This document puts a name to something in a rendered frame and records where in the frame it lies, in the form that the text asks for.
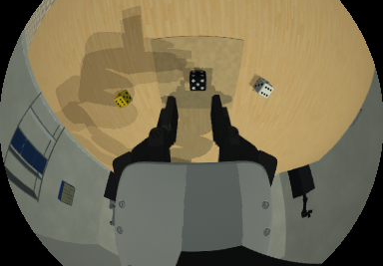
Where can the yellow die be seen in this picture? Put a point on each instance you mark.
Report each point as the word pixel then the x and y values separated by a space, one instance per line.
pixel 122 99

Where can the white die with black pips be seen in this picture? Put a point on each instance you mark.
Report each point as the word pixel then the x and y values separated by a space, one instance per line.
pixel 263 87

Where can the tan fabric mat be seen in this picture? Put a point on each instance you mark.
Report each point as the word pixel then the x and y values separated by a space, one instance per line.
pixel 176 57

